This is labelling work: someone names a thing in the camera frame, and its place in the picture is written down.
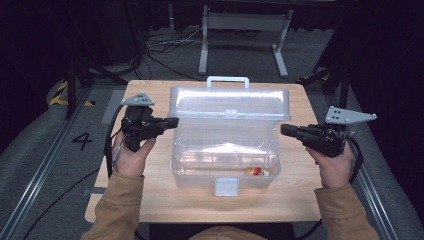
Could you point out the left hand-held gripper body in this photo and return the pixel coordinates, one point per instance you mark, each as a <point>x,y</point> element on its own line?
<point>140,128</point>

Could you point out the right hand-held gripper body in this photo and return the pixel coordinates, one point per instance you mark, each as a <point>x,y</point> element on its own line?
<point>328,140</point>

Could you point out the round yellow candy tin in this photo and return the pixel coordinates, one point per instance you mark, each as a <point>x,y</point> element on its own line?
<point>257,171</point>

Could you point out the clear plastic storage box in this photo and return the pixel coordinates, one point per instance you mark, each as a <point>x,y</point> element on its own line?
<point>228,140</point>

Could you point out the person's right hand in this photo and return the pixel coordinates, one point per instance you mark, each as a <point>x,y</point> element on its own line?
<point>335,171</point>

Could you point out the person's left hand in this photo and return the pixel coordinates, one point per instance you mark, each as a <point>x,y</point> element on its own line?
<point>130,163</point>

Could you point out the black tripod stand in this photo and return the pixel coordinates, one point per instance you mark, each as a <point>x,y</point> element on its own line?
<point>345,90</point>
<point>70,86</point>

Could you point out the person's tan jacket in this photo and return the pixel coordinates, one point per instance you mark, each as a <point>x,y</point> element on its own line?
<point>228,234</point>

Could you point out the metal floor rail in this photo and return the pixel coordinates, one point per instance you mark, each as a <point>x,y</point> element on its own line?
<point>376,193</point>
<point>40,173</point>

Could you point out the white metal stand frame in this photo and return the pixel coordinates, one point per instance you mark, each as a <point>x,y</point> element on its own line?
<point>246,21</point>

